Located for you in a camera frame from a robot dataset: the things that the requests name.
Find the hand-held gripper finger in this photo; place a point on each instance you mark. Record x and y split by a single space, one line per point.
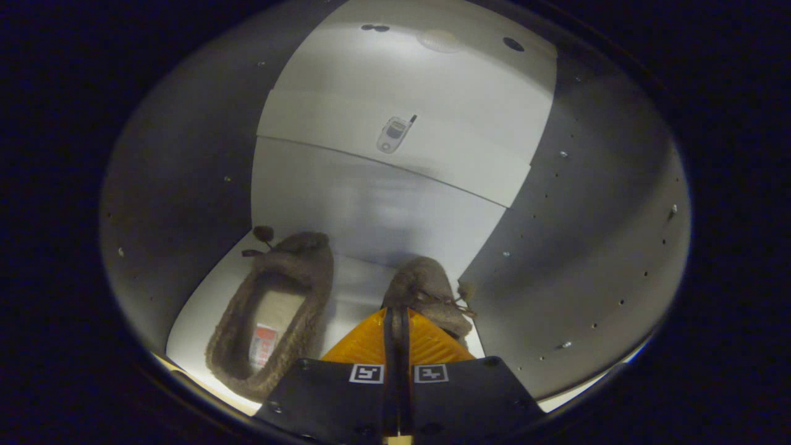
389 395
405 402

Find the brown fuzzy shoe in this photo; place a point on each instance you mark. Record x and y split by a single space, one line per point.
420 278
309 266

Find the grey shoe cabinet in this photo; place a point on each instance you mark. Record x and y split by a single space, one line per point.
587 247

